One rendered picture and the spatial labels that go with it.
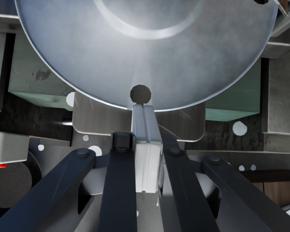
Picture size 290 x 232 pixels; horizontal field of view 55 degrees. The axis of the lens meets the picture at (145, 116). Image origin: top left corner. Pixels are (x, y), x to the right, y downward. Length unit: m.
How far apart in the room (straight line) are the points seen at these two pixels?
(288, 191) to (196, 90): 0.58
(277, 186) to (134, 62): 0.61
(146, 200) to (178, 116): 0.81
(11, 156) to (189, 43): 0.35
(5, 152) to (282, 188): 0.66
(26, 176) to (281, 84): 0.91
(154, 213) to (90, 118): 0.84
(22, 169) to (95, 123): 0.86
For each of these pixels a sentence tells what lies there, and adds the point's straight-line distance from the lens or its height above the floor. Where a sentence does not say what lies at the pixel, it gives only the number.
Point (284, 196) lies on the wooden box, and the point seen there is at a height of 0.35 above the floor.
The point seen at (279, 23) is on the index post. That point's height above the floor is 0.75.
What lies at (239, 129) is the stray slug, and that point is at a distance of 0.46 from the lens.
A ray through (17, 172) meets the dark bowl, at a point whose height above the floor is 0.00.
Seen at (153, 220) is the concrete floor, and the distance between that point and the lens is 1.11.
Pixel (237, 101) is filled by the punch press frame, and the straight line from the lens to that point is 0.47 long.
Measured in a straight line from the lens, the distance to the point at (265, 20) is 0.36.
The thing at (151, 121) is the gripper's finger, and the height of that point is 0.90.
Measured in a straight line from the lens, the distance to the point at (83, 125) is 0.29.
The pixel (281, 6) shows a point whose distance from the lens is 0.37.
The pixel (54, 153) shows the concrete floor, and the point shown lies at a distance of 1.10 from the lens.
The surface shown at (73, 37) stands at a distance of 0.32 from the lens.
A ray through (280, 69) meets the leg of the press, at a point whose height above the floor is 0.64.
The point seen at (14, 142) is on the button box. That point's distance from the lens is 0.53.
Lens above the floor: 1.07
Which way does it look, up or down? 82 degrees down
